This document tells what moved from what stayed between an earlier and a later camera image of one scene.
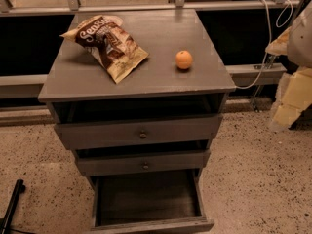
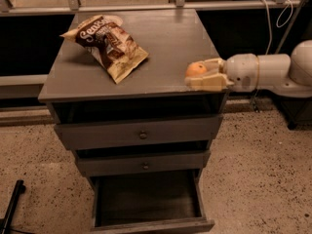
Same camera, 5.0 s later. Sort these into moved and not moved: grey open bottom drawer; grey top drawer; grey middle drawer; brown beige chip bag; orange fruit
Moved: orange fruit
Not moved: grey top drawer; grey middle drawer; brown beige chip bag; grey open bottom drawer
